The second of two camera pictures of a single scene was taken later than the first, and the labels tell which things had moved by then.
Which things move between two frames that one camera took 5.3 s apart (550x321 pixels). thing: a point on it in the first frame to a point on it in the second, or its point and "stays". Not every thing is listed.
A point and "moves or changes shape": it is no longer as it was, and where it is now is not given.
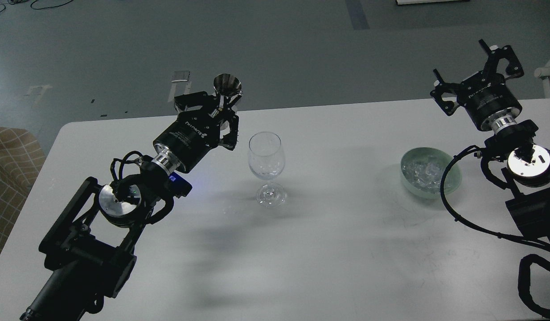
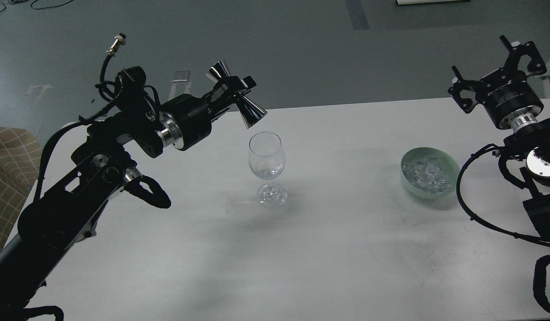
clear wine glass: x=266 y=160 stays
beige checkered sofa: x=16 y=158 stays
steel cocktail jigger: x=227 y=84 moves or changes shape
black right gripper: x=489 y=100 to x=506 y=94
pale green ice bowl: x=421 y=169 stays
